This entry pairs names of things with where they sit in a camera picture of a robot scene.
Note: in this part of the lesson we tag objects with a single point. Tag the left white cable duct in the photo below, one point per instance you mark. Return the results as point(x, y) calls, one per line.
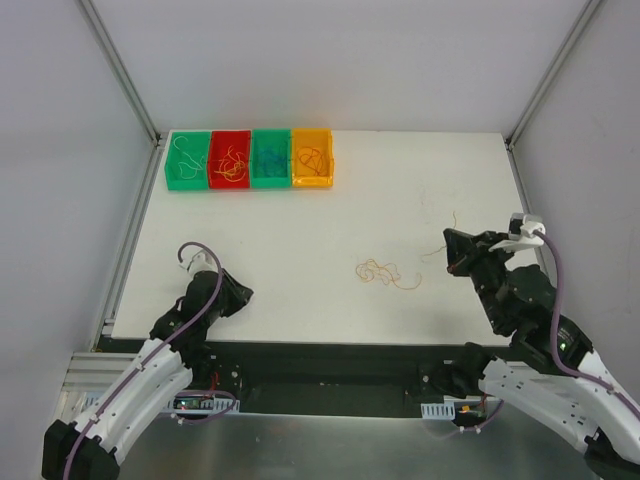
point(201, 405)

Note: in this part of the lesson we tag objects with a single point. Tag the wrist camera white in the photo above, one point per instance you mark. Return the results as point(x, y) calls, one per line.
point(523, 234)
point(198, 263)

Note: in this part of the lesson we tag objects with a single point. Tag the right white cable duct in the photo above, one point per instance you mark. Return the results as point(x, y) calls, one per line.
point(444, 411)

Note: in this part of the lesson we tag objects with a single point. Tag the green bin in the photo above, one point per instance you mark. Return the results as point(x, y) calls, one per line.
point(270, 159)
point(186, 161)

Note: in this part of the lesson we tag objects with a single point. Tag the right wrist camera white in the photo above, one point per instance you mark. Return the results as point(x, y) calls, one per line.
point(523, 234)

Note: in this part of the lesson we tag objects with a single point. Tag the far left green bin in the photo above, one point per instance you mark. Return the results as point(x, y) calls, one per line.
point(186, 161)

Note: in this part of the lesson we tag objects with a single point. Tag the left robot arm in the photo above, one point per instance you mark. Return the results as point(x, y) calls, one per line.
point(95, 443)

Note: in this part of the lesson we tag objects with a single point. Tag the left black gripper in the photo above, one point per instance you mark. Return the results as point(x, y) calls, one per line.
point(232, 295)

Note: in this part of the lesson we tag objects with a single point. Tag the left aluminium frame post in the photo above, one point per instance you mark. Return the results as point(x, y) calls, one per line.
point(110, 53)

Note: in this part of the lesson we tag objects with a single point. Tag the orange bin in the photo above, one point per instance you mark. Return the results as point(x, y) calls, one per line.
point(312, 159)

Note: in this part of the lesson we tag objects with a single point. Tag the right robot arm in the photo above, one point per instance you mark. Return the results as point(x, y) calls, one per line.
point(596, 417)

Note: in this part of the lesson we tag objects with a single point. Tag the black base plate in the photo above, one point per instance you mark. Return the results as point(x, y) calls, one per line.
point(351, 380)

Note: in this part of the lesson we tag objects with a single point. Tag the aluminium frame post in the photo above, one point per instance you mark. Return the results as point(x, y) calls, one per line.
point(578, 29)
point(110, 53)

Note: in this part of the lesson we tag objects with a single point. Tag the right aluminium frame post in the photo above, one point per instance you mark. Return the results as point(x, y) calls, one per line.
point(578, 29)

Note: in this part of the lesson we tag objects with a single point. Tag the red bin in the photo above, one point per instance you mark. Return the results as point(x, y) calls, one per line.
point(228, 160)

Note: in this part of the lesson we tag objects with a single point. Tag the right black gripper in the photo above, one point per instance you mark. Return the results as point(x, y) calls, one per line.
point(473, 255)

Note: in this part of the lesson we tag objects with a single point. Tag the white cable duct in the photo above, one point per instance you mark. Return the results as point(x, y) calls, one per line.
point(444, 411)
point(201, 405)

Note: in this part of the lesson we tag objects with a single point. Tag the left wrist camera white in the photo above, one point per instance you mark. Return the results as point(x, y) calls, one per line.
point(198, 263)

